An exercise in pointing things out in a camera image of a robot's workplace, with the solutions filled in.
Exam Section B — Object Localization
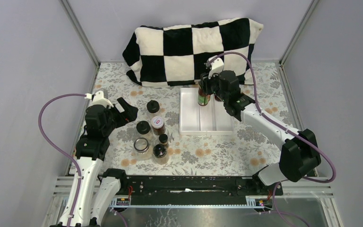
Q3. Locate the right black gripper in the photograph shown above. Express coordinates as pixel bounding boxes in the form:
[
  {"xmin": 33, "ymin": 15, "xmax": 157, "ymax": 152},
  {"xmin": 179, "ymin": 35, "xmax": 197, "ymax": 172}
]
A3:
[{"xmin": 199, "ymin": 68, "xmax": 228, "ymax": 103}]

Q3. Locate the black spout lid shaker jar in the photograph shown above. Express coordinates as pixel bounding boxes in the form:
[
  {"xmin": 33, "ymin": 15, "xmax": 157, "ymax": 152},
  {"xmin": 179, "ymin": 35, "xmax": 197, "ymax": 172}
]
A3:
[{"xmin": 146, "ymin": 100, "xmax": 161, "ymax": 120}]

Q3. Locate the white divided organizer tray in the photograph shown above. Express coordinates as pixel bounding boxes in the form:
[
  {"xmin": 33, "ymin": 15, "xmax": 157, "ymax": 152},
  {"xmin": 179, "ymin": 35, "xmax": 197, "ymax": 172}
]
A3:
[{"xmin": 179, "ymin": 88, "xmax": 233, "ymax": 136}]

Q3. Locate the red lid chili sauce jar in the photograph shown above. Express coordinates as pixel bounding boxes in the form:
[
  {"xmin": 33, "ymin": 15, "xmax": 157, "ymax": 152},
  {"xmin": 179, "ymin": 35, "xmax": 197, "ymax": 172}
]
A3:
[{"xmin": 214, "ymin": 94, "xmax": 223, "ymax": 102}]

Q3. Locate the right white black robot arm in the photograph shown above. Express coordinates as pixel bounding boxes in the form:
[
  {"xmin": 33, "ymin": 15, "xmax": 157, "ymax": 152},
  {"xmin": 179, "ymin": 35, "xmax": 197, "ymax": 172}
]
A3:
[{"xmin": 199, "ymin": 70, "xmax": 321, "ymax": 195}]

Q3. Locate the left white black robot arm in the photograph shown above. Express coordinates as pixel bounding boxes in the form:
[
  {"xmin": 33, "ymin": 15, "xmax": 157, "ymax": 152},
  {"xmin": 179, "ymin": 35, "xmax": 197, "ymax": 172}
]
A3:
[{"xmin": 57, "ymin": 95, "xmax": 138, "ymax": 227}]

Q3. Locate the floral patterned table mat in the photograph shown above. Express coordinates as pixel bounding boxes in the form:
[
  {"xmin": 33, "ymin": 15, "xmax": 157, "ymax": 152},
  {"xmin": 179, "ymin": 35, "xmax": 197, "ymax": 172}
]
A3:
[{"xmin": 95, "ymin": 63, "xmax": 280, "ymax": 176}]

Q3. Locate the glass jar with metal lid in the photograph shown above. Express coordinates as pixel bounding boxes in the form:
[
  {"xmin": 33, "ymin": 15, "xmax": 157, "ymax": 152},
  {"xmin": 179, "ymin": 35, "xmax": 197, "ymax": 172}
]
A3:
[{"xmin": 133, "ymin": 137, "xmax": 153, "ymax": 160}]

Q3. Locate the black and white checkered pillow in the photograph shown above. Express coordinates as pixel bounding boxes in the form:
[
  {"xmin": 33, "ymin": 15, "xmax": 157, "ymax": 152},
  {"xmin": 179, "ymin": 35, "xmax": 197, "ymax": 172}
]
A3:
[{"xmin": 122, "ymin": 17, "xmax": 264, "ymax": 87}]

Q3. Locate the small black pepper bottle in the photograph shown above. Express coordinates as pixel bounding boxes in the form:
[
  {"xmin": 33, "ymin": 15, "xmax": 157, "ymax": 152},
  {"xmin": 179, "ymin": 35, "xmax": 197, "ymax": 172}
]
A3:
[{"xmin": 158, "ymin": 134, "xmax": 169, "ymax": 149}]

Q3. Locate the black perforated lid spice jar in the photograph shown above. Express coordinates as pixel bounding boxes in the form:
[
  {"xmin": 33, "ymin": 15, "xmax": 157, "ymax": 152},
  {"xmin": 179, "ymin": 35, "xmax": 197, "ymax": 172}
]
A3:
[{"xmin": 153, "ymin": 144, "xmax": 169, "ymax": 165}]

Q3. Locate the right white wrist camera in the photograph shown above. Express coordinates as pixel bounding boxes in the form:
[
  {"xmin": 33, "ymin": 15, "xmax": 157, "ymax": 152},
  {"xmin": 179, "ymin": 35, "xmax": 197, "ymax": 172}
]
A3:
[{"xmin": 205, "ymin": 56, "xmax": 224, "ymax": 79}]

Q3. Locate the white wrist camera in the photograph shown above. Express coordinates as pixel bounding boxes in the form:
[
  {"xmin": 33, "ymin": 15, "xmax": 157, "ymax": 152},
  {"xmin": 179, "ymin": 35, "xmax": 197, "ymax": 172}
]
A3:
[
  {"xmin": 205, "ymin": 56, "xmax": 224, "ymax": 79},
  {"xmin": 84, "ymin": 88, "xmax": 114, "ymax": 108}
]

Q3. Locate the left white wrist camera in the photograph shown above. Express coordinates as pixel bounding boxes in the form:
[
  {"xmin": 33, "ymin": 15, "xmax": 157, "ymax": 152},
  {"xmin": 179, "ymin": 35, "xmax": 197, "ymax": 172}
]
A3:
[{"xmin": 84, "ymin": 88, "xmax": 114, "ymax": 108}]

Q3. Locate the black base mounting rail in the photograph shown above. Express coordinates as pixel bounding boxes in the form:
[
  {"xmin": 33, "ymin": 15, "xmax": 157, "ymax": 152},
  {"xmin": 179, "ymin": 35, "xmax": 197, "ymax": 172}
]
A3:
[{"xmin": 106, "ymin": 166, "xmax": 284, "ymax": 207}]

